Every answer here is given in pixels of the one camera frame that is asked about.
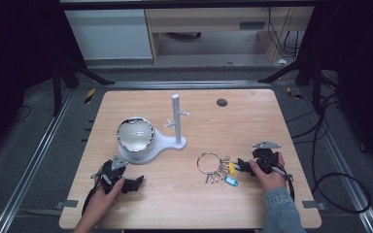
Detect black looped floor cable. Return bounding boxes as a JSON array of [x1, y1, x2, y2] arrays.
[[285, 72, 372, 215]]

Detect yellow black tape strip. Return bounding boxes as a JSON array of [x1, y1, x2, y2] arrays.
[[286, 85, 304, 101], [84, 87, 97, 106]]

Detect metal key ring with keys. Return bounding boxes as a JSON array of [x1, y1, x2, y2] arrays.
[[196, 151, 231, 184]]

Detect light wooden desk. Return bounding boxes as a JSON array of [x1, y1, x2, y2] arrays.
[[144, 6, 315, 65]]

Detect white key holder stand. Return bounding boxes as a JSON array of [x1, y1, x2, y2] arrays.
[[118, 93, 190, 166]]

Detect yellow key tag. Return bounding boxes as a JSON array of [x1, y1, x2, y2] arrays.
[[227, 161, 238, 178]]

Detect hand-held gripper black cable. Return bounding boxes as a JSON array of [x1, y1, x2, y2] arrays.
[[81, 170, 109, 217], [261, 153, 296, 203]]

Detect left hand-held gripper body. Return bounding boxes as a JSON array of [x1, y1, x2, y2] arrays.
[[94, 153, 134, 196]]

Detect grey table bracket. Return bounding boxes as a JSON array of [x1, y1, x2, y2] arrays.
[[54, 199, 80, 211], [301, 200, 327, 211]]

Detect person's right hand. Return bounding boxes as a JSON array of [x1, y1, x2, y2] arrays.
[[249, 151, 288, 192]]

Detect black hanging desk cables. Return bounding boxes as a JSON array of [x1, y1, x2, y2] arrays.
[[266, 6, 305, 60]]

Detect thin black floor cable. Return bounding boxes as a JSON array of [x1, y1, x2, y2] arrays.
[[12, 103, 33, 124]]

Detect metal floor rail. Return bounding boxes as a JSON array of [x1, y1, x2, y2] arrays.
[[0, 87, 76, 233], [298, 86, 373, 233], [104, 80, 273, 90]]

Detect white cabinet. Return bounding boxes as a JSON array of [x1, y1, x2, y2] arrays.
[[63, 8, 153, 61]]

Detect person's left hand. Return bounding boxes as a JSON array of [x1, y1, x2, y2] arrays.
[[85, 177, 126, 225]]

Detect blue key tag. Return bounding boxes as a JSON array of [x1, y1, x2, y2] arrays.
[[223, 175, 240, 188]]

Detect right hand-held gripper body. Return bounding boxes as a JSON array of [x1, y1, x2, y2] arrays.
[[251, 139, 282, 177]]

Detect right hand-held gripper black cable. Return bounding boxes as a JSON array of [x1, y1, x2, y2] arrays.
[[261, 153, 296, 203]]

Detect black metal stand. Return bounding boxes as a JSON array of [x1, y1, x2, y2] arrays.
[[257, 52, 341, 115], [51, 56, 116, 118]]

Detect left hand-held gripper black cable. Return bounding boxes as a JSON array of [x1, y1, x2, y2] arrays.
[[81, 170, 109, 217]]

